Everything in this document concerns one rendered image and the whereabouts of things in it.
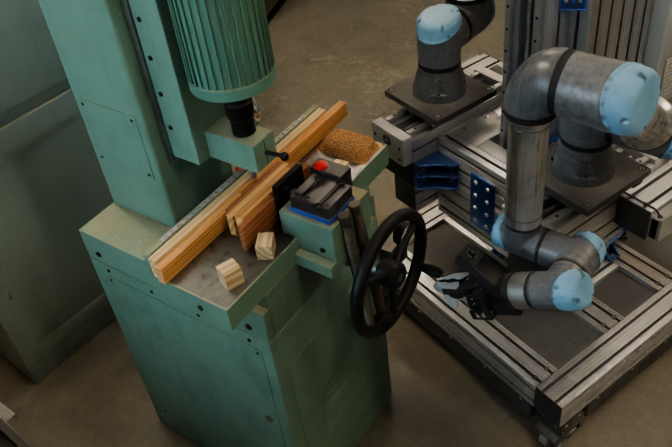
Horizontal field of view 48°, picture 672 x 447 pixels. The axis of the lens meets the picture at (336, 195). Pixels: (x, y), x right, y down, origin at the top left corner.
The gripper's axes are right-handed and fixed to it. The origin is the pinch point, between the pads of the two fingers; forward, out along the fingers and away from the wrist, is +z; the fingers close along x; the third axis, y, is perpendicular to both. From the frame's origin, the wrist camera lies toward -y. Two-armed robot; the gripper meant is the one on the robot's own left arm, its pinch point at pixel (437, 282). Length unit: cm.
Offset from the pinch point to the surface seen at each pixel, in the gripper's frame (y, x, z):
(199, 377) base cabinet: 5, -34, 60
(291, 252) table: -23.3, -20.7, 12.8
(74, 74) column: -75, -26, 44
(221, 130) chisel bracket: -51, -14, 23
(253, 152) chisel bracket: -44.7, -15.2, 14.9
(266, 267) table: -24.9, -28.3, 11.9
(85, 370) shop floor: 9, -35, 137
